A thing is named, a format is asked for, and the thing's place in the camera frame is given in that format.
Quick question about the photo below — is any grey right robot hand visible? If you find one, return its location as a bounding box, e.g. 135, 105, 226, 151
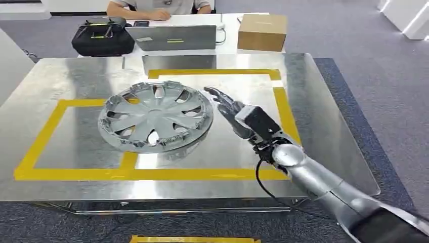
203, 86, 266, 145

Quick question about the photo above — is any silver wheel hubcap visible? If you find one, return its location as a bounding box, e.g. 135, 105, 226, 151
97, 80, 215, 154

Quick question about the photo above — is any white desk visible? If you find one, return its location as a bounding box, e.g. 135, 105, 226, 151
77, 13, 286, 58

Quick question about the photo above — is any brown cardboard box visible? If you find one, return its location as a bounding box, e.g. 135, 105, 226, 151
237, 13, 288, 53

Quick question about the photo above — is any grey laptop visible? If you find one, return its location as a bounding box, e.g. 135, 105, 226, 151
125, 24, 218, 52

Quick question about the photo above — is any person at desk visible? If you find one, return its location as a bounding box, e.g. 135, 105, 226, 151
106, 0, 212, 21

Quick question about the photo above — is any yellow floor tape strip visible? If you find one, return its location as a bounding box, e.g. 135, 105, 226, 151
129, 235, 262, 243

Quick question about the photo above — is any black bag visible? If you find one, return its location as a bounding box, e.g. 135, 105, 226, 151
71, 17, 136, 57

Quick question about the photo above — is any steel bench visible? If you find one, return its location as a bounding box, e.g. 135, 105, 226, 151
0, 52, 381, 215

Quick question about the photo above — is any yellow tape on bench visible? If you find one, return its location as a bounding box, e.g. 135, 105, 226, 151
13, 68, 303, 182

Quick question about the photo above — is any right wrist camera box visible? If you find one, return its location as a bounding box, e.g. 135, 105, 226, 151
234, 104, 283, 142

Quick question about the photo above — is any laptop charger cable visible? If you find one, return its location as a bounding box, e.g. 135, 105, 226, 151
215, 14, 227, 45

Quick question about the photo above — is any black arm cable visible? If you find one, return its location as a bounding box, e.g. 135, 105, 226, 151
255, 159, 285, 204

